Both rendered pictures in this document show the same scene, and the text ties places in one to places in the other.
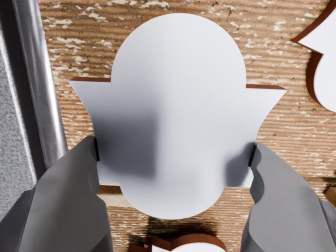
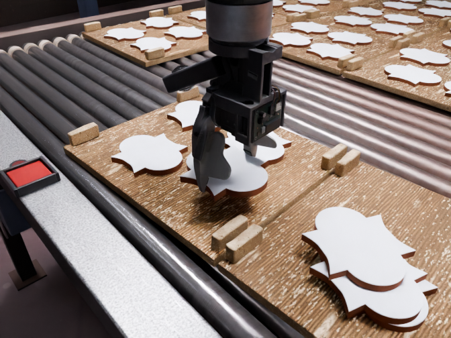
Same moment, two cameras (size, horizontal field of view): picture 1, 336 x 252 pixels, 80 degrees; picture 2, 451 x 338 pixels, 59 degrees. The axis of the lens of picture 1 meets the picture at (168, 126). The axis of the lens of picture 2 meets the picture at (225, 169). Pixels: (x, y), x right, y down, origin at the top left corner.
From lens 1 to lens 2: 0.57 m
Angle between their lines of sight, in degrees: 75
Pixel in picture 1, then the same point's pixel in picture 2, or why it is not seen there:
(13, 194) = not seen: outside the picture
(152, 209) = (250, 186)
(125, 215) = (281, 266)
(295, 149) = (294, 176)
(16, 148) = (172, 298)
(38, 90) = (163, 249)
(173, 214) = (260, 182)
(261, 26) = not seen: hidden behind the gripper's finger
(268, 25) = not seen: hidden behind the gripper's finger
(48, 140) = (188, 271)
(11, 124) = (159, 282)
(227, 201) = (314, 211)
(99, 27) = (173, 200)
